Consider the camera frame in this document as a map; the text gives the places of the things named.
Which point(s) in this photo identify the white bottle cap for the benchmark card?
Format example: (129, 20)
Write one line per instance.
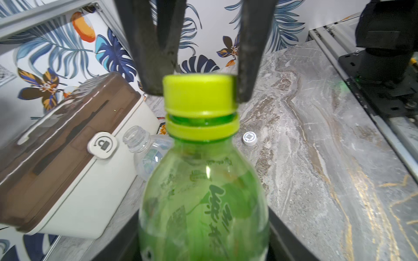
(250, 138)

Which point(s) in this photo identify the yellow-green bottle cap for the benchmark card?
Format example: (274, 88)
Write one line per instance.
(198, 96)

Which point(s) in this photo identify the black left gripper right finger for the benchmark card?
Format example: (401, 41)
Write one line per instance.
(284, 245)

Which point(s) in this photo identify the brown lid storage box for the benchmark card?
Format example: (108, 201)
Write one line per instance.
(68, 173)

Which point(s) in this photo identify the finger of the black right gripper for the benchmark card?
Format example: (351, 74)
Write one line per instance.
(153, 48)
(255, 24)

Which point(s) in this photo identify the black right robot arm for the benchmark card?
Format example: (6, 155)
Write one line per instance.
(388, 30)

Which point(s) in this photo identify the aluminium front rail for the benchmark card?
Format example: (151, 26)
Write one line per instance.
(337, 39)

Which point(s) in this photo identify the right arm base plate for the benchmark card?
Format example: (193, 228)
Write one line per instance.
(384, 80)

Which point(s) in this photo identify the green plastic bottle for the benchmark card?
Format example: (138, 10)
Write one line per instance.
(204, 201)

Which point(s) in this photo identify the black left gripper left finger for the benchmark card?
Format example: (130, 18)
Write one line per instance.
(125, 245)

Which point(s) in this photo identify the clear plastic water bottle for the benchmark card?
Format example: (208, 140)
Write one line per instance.
(148, 150)

